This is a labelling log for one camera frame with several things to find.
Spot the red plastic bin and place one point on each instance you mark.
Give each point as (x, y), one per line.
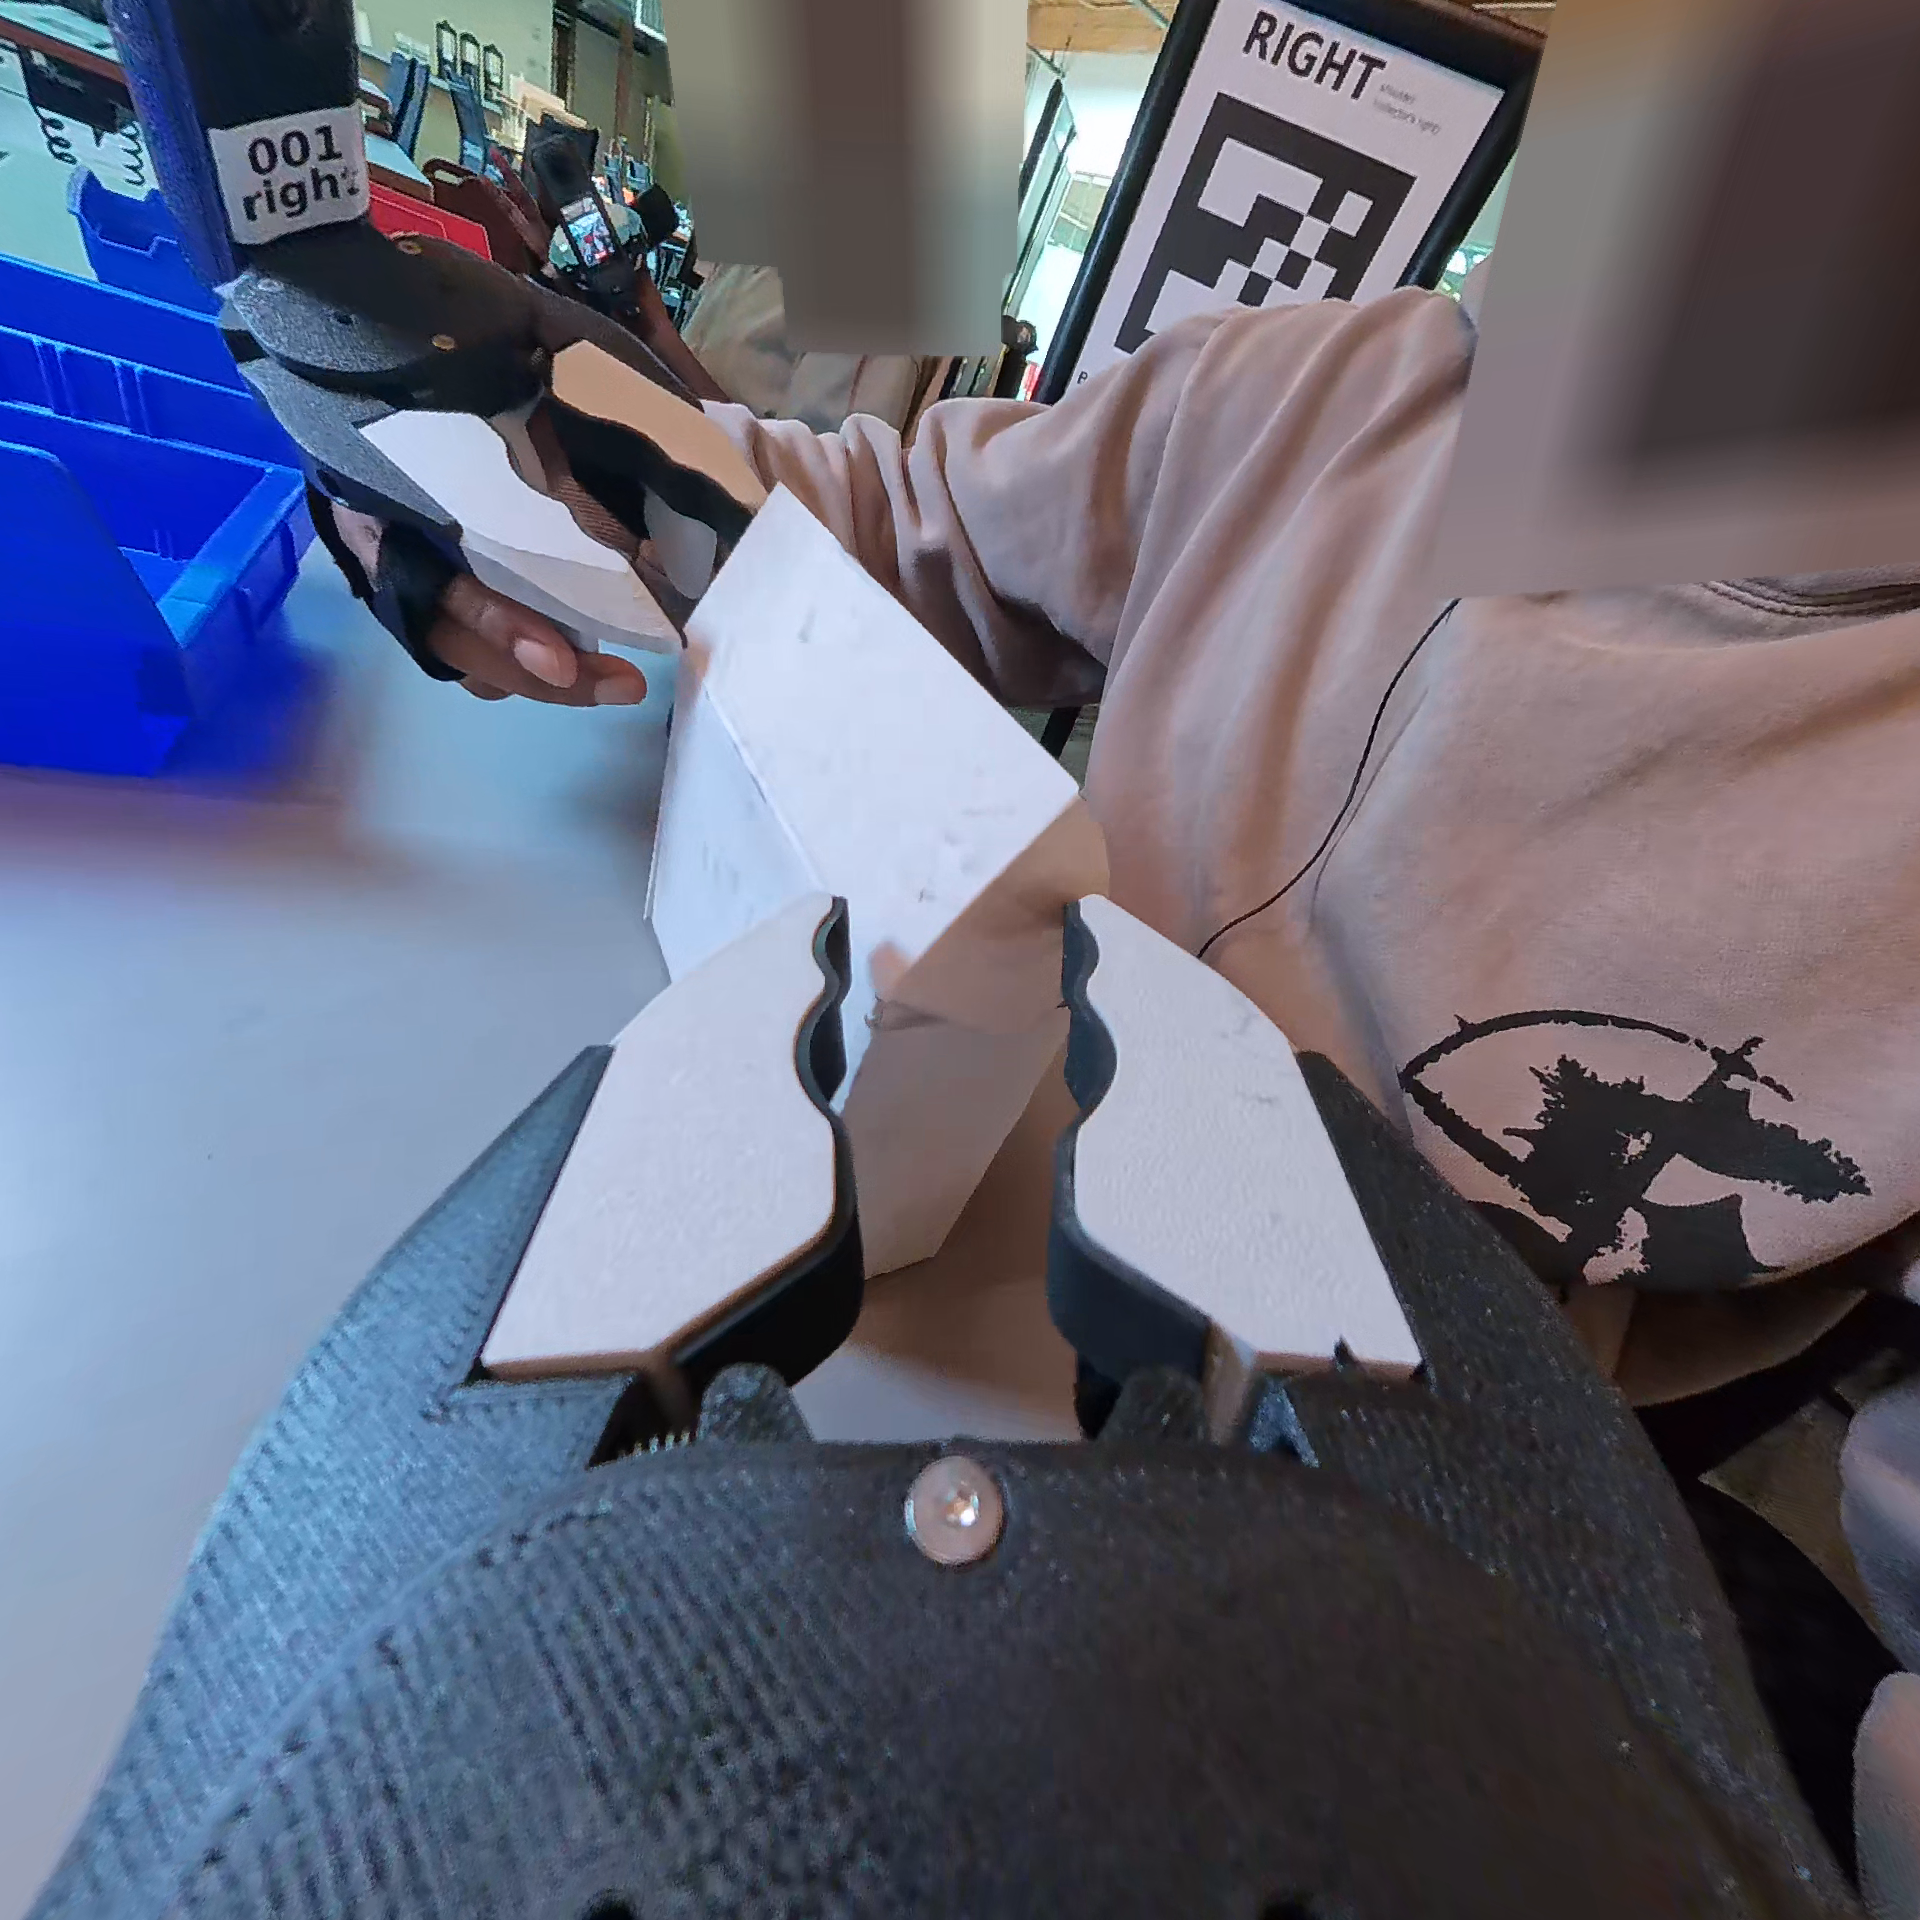
(422, 209)

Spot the person's beige sweatshirt torso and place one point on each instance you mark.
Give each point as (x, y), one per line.
(1575, 838)

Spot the black white marker sign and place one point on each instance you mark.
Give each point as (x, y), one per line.
(1305, 197)

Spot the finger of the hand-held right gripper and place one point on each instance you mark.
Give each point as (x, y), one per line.
(660, 430)
(518, 535)

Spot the small screen device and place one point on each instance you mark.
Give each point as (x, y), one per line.
(594, 230)

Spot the blue plastic bin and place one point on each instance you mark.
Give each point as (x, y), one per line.
(89, 541)
(129, 226)

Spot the person's right forearm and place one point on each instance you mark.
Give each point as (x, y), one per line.
(1169, 453)

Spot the person's right hand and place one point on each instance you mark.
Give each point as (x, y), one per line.
(518, 648)

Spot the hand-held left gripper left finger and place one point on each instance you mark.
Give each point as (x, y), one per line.
(676, 1154)

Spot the white cardboard mailer box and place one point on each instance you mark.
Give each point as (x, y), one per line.
(840, 719)

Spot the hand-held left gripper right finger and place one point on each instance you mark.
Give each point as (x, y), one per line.
(1229, 1185)

